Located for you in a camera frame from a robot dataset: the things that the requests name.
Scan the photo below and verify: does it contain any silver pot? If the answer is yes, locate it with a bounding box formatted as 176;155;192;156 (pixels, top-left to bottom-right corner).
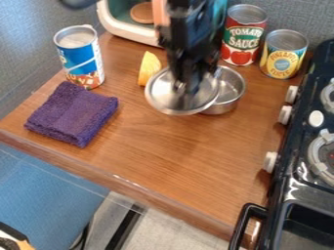
199;65;248;116

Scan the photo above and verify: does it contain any blue can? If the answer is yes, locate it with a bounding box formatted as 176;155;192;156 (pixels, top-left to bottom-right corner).
52;24;106;91

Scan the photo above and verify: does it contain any toy stove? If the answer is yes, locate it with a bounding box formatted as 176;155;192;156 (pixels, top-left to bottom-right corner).
228;38;334;250

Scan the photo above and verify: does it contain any violet cloth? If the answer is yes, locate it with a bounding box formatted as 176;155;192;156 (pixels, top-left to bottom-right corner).
23;80;120;149

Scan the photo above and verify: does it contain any yellow toy fruit slice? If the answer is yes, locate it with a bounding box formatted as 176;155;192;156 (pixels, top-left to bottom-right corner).
137;50;163;87

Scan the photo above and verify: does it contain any toy microwave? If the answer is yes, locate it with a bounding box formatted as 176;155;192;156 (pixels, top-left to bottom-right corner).
95;0;173;49

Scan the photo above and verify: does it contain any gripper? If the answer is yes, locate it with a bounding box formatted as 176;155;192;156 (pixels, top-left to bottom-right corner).
154;23;225;95

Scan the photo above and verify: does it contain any yellow pineapple can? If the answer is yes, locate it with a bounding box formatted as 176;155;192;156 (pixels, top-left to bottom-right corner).
258;28;311;80

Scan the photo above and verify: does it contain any red tomato sauce can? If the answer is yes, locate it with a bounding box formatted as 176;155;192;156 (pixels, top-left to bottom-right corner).
219;3;270;67

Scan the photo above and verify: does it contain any silver lid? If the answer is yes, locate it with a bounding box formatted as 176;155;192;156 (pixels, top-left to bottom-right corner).
143;65;223;116

